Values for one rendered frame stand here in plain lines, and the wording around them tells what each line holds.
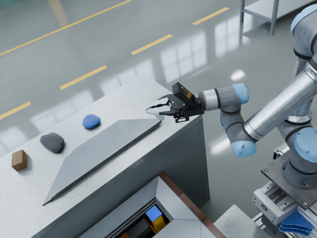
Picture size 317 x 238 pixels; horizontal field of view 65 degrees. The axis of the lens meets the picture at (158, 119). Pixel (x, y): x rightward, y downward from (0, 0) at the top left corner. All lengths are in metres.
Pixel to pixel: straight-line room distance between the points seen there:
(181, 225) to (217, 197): 1.05
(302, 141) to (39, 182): 1.21
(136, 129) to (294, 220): 0.85
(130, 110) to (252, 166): 1.36
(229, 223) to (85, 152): 0.85
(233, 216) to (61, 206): 0.88
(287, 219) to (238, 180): 1.15
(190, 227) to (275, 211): 0.38
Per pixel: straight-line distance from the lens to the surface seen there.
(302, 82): 0.81
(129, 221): 1.36
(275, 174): 1.21
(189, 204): 1.36
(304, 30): 0.88
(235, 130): 0.90
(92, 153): 1.37
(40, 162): 1.53
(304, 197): 1.18
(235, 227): 1.47
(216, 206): 2.26
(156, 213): 1.30
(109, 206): 1.41
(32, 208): 1.38
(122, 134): 1.38
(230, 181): 2.37
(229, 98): 0.89
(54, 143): 1.54
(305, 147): 1.03
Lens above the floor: 2.05
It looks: 45 degrees down
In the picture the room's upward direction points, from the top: 15 degrees counter-clockwise
